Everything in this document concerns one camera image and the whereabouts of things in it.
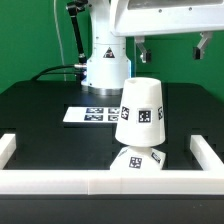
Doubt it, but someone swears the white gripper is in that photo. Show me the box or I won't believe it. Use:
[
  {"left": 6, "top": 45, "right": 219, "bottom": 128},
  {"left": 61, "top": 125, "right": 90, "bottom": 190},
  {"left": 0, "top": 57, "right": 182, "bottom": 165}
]
[{"left": 110, "top": 0, "right": 224, "bottom": 63}]

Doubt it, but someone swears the white lamp hood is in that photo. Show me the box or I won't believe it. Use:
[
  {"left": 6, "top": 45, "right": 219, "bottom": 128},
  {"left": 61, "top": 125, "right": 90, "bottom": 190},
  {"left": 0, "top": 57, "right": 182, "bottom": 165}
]
[{"left": 115, "top": 77, "right": 165, "bottom": 147}]

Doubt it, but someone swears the white lamp base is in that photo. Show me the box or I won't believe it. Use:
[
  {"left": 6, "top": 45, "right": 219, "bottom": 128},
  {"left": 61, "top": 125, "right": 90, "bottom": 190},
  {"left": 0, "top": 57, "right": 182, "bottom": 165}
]
[{"left": 110, "top": 146, "right": 166, "bottom": 172}]

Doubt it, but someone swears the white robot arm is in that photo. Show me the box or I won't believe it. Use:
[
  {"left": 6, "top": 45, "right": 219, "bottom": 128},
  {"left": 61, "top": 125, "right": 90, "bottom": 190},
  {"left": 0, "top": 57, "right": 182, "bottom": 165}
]
[{"left": 82, "top": 0, "right": 224, "bottom": 95}]

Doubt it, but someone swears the white marker plate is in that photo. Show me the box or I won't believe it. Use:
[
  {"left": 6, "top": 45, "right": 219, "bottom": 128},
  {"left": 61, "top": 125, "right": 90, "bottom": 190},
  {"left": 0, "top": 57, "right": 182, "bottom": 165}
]
[{"left": 63, "top": 107, "right": 119, "bottom": 123}]

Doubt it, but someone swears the white U-shaped fence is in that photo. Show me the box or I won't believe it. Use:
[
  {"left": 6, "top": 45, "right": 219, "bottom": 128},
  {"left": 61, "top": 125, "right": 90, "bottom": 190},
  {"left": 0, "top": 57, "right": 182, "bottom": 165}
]
[{"left": 0, "top": 134, "right": 224, "bottom": 195}]

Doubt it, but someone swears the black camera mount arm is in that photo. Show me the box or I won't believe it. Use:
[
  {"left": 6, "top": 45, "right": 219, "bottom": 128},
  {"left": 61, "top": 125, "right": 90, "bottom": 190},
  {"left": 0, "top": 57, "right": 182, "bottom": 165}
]
[{"left": 66, "top": 0, "right": 88, "bottom": 64}]

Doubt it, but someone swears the black cable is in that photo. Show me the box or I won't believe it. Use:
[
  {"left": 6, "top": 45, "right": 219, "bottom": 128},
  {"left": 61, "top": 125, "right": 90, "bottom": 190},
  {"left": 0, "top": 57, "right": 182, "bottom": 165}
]
[{"left": 30, "top": 64, "right": 88, "bottom": 82}]

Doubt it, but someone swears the white cable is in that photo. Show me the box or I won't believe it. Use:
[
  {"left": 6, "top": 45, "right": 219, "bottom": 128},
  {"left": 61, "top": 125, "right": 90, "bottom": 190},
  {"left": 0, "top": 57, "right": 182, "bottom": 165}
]
[{"left": 53, "top": 0, "right": 68, "bottom": 82}]

